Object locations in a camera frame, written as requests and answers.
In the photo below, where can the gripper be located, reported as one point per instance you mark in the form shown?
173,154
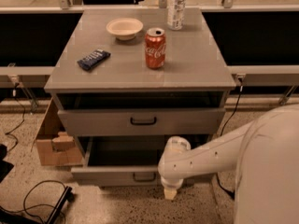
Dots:
171,183

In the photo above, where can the grey drawer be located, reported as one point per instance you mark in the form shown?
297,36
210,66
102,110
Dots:
114,161
125,122

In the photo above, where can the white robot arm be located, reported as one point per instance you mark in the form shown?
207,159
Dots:
265,156

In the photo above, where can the grey top drawer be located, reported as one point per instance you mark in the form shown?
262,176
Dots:
125,122

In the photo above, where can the grey drawer cabinet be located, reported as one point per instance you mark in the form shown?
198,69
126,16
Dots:
194,74

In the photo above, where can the black stand leg left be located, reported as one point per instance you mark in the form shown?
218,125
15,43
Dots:
67,196

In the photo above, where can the brown cardboard box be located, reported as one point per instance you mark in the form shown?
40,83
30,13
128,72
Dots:
54,146

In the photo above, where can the dark blue snack packet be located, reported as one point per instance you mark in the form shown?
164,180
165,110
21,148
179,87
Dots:
89,62

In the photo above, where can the red cola can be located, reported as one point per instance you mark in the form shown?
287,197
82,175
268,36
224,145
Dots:
155,45

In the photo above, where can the black object left edge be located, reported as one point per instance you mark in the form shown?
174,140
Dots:
5,167

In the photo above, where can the white paper bowl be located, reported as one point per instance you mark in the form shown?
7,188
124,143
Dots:
124,28

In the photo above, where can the clear plastic water bottle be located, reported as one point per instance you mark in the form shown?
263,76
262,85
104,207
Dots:
175,14

